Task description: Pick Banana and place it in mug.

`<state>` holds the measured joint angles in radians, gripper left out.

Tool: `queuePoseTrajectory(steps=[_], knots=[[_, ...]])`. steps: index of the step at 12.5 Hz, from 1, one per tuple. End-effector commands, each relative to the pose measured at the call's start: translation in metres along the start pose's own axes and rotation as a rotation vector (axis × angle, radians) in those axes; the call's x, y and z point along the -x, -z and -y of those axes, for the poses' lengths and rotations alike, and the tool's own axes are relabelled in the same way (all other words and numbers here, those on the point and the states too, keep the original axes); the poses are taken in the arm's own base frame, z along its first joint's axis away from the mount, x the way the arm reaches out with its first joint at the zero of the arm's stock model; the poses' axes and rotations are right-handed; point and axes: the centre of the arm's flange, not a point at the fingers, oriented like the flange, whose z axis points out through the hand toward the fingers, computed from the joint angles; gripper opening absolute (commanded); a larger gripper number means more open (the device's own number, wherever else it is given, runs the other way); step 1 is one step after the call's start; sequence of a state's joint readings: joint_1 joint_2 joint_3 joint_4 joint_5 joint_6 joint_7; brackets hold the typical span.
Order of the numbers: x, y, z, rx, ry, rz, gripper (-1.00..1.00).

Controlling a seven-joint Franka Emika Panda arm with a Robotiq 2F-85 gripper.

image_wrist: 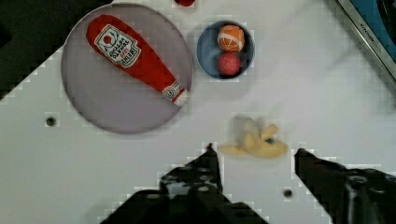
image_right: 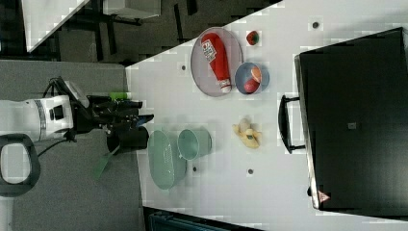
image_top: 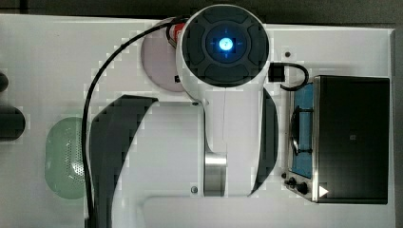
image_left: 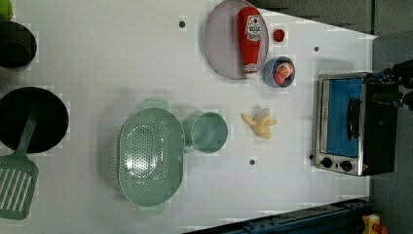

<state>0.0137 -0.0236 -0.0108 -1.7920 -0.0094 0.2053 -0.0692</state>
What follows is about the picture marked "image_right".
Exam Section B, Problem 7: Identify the green slotted spatula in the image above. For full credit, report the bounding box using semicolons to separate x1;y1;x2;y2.
93;146;120;180

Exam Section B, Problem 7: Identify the blue bowl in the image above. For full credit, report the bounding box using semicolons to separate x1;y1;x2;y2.
235;63;269;94

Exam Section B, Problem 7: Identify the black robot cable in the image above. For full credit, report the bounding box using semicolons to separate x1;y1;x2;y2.
37;76;78;158

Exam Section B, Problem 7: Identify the red strawberry toy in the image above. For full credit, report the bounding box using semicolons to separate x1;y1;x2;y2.
246;31;260;45

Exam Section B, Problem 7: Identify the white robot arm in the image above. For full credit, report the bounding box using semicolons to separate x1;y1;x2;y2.
1;95;154;197

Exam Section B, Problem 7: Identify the green mug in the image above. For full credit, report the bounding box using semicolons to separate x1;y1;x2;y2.
177;128;212;161

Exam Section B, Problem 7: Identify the green oval colander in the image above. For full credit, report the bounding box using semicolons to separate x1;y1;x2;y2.
147;130;187;190

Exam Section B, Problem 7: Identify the red toy fruit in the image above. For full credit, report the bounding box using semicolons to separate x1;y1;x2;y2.
244;79;259;93

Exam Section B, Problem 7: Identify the grey round plate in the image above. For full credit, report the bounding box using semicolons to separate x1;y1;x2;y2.
191;27;242;97

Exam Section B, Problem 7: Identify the white side table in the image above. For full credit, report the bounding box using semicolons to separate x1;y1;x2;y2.
20;0;89;53

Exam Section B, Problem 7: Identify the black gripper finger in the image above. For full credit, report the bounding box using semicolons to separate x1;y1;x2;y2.
118;115;154;130
116;100;142;110

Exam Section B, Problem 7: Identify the orange toy fruit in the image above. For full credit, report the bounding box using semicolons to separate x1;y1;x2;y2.
251;66;262;83

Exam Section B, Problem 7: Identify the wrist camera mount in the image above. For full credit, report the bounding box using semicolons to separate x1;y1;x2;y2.
64;81;89;108

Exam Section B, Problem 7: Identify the yellow plush banana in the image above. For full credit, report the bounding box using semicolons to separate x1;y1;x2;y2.
232;118;262;149

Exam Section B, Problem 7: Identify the black toaster oven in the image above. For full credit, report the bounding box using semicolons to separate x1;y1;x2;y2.
294;28;408;220

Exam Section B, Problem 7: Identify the red ketchup bottle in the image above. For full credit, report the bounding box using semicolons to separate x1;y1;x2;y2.
201;33;232;93

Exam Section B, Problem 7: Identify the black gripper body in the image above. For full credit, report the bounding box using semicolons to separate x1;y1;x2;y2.
72;95;116;134

